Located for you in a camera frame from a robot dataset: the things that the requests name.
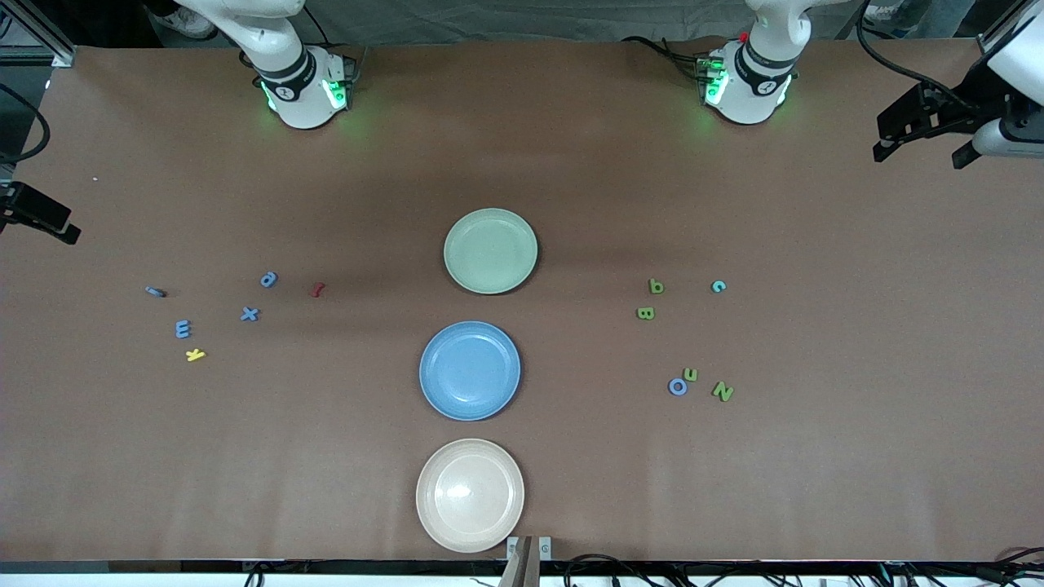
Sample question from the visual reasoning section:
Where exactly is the green plate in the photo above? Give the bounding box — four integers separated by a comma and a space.
443, 208, 539, 295

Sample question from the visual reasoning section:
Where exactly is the brown table cover sheet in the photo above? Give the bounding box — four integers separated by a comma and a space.
0, 37, 1044, 563

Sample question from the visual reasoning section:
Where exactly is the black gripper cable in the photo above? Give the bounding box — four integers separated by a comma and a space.
855, 0, 980, 103
0, 82, 50, 164

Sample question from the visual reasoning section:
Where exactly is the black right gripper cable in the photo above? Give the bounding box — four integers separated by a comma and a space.
0, 82, 50, 164

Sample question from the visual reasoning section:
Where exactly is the aluminium frame profile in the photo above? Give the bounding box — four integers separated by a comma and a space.
975, 0, 1044, 54
0, 0, 76, 68

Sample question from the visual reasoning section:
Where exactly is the metal bracket with post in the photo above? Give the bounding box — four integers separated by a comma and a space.
499, 535, 553, 587

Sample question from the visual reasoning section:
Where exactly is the black base cable bundle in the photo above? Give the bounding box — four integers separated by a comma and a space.
622, 34, 710, 82

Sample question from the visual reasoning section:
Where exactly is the beige plate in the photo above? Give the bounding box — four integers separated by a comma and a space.
415, 438, 525, 554

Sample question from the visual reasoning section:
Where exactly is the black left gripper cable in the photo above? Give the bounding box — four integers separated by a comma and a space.
855, 0, 980, 103

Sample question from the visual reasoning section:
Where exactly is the grey backdrop cloth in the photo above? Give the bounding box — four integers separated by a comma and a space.
302, 0, 755, 47

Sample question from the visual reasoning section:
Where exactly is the blue plate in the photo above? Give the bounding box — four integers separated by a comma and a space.
418, 320, 522, 422

